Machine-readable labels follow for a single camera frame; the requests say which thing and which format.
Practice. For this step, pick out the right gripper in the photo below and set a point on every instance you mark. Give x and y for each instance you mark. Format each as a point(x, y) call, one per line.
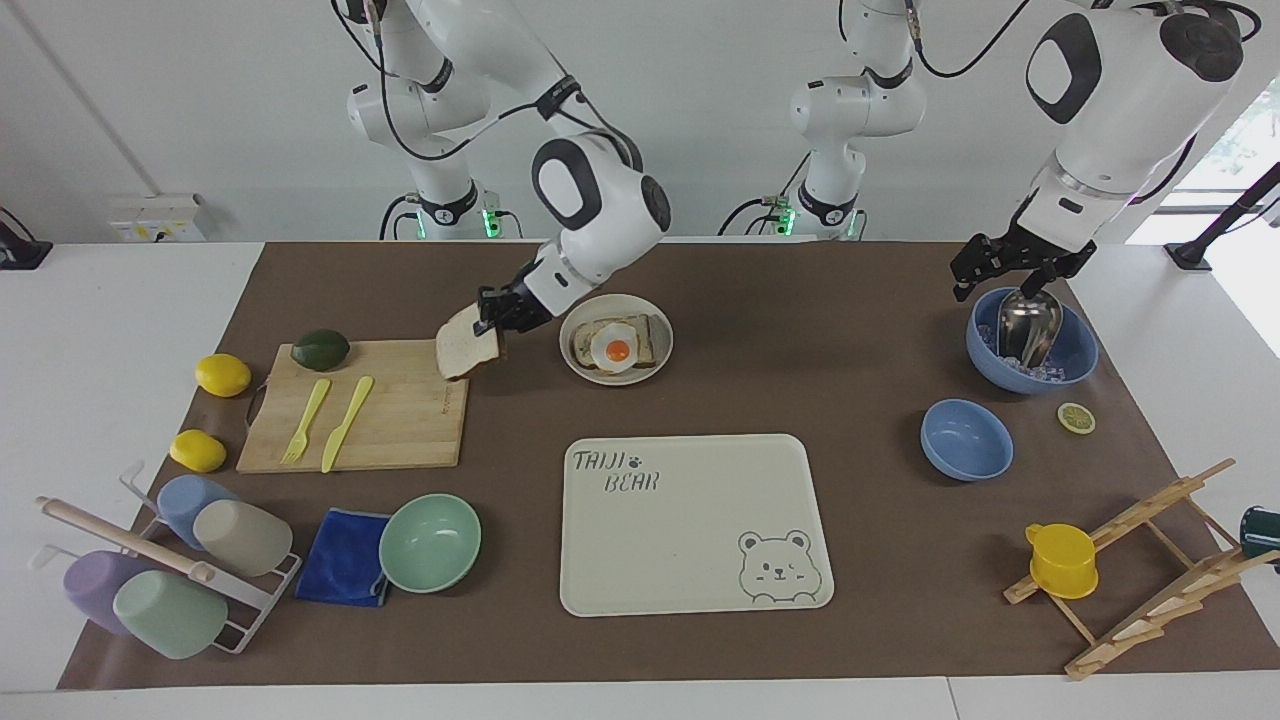
point(528, 305)

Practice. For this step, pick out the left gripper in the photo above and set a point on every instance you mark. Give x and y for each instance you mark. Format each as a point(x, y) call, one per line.
point(1062, 258)

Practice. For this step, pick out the white bread slice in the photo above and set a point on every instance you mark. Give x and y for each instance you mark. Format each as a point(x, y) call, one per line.
point(463, 350)

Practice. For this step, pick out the silver metal scoop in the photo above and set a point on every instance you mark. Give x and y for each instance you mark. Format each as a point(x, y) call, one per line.
point(1030, 330)

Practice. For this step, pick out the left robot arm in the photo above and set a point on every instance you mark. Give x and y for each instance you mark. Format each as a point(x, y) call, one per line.
point(1120, 100)

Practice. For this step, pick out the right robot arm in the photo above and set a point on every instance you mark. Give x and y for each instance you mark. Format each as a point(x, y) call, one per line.
point(600, 200)

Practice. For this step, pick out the white round plate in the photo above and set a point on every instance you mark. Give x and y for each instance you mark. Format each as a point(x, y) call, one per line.
point(655, 345)

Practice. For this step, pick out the clear ice cube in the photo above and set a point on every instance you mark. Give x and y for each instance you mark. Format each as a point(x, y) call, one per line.
point(1050, 375)
point(986, 338)

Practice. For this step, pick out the large blue bowl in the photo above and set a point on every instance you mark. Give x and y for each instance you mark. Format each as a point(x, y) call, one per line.
point(1080, 350)

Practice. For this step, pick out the fried egg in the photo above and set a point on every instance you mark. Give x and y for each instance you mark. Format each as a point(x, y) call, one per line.
point(616, 349)

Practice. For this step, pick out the wooden cutting board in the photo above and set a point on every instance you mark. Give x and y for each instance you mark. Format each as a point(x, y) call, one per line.
point(400, 420)

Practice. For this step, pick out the toasted bread slice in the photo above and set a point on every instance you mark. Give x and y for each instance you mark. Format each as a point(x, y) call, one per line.
point(645, 338)

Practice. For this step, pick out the lime slice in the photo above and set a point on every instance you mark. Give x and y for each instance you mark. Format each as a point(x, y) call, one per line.
point(1076, 418)

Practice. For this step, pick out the small blue bowl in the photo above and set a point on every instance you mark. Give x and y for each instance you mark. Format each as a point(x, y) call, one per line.
point(965, 440)

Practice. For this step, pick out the dark green avocado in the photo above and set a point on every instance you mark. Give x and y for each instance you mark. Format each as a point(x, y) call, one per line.
point(320, 350)

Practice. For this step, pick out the yellow plastic knife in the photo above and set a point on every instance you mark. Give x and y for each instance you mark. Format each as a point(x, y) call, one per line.
point(345, 425)

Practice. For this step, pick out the yellow plastic fork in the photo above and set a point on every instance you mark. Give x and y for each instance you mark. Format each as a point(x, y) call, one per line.
point(305, 420)

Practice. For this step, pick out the black stand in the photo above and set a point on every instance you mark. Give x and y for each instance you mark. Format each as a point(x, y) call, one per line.
point(22, 252)
point(1225, 215)

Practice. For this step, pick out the light green bowl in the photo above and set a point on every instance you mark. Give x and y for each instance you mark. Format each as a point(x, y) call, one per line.
point(430, 545)

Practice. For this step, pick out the yellow lemon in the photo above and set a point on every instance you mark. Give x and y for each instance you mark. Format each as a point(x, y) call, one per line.
point(223, 375)
point(198, 451)

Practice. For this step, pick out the cream tray with bear print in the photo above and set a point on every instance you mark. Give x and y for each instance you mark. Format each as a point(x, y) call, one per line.
point(680, 530)

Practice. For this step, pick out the yellow mug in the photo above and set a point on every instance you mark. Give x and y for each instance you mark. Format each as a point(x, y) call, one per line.
point(1062, 565)

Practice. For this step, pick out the blue cloth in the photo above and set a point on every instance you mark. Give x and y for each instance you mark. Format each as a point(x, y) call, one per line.
point(335, 560)

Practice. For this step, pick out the beige cup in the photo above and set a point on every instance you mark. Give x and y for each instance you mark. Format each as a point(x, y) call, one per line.
point(245, 538)

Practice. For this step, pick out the dark green mug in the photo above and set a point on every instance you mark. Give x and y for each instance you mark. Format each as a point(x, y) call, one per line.
point(1262, 535)

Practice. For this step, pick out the wooden folding rack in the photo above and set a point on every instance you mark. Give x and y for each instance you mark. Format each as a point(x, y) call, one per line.
point(1150, 610)

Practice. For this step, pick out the light blue cup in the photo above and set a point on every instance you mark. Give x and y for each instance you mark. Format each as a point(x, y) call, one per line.
point(180, 500)

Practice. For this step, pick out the light green cup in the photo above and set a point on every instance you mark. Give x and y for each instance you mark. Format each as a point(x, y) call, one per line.
point(170, 615)

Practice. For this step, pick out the purple cup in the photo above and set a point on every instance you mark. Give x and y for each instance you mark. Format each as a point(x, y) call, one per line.
point(90, 590)

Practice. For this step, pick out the white wall socket box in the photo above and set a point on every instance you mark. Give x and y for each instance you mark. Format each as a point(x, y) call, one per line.
point(160, 220)

